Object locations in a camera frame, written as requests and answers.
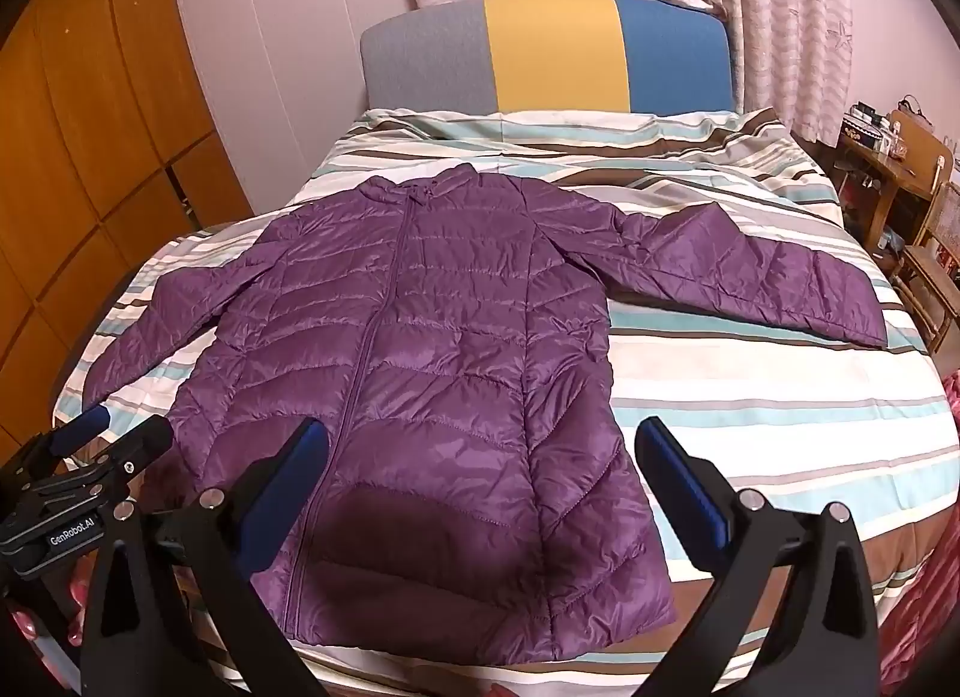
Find purple quilted down jacket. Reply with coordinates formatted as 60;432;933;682
83;164;887;666

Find pink red blanket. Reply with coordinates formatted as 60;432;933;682
877;368;960;697

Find striped bed duvet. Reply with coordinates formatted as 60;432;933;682
53;109;958;695

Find orange wooden wardrobe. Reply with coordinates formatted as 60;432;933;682
2;0;252;456

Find wooden chair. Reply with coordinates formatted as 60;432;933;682
892;181;958;354

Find wooden desk with clutter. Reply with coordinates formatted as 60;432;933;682
835;104;953;252

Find grey yellow blue headboard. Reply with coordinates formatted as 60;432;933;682
359;0;737;115

